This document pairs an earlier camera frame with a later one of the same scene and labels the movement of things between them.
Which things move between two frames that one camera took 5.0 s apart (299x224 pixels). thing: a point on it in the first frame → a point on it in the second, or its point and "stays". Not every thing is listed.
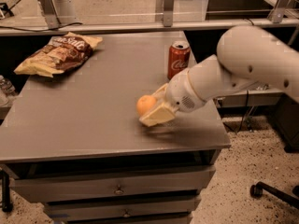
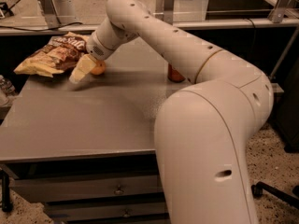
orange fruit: [145, 104] → [99, 67]
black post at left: [7, 205] stays
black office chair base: [256, 191] stays
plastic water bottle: [6, 86] stays
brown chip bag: [63, 53] stays
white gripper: [179, 92] → [95, 49]
